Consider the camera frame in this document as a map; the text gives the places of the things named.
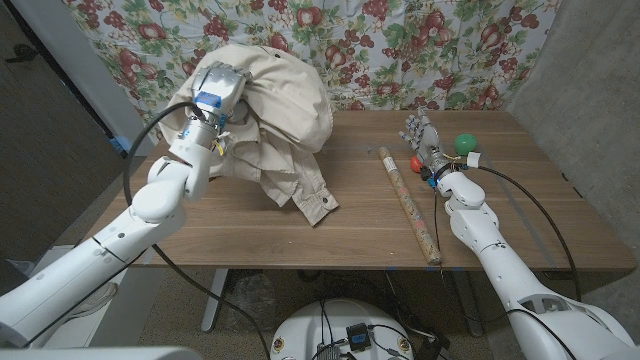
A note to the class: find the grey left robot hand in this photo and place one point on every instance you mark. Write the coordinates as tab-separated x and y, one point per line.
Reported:
215	95

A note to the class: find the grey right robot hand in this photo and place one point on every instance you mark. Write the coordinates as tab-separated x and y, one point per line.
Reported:
429	142

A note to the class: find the beige jacket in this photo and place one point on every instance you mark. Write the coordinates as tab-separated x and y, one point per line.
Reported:
285	100

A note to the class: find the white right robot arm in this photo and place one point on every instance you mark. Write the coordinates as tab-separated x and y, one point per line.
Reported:
495	255

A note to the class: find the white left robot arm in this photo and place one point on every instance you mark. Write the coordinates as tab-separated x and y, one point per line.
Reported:
125	235

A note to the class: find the red ball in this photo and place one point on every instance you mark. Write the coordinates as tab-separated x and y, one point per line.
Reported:
415	165

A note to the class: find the green ball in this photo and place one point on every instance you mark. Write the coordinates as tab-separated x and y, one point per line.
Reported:
466	144

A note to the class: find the brown wrapping paper roll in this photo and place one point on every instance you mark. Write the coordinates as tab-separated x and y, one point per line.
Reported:
410	207

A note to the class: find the floral fruit print backdrop cloth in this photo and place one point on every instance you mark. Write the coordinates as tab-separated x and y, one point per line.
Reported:
400	50

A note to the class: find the grey table leg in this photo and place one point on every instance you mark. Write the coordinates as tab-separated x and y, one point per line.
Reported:
467	305

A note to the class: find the white table leg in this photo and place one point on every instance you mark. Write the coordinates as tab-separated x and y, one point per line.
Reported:
215	300

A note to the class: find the small black box on torso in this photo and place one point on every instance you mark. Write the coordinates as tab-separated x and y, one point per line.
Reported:
359	337

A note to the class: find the crumpled clear plastic bag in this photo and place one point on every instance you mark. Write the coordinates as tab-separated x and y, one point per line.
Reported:
252	300

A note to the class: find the white robot torso base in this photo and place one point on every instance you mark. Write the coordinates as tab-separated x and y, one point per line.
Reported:
310	325

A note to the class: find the grey white sneaker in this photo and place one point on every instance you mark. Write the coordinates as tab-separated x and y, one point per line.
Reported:
95	300

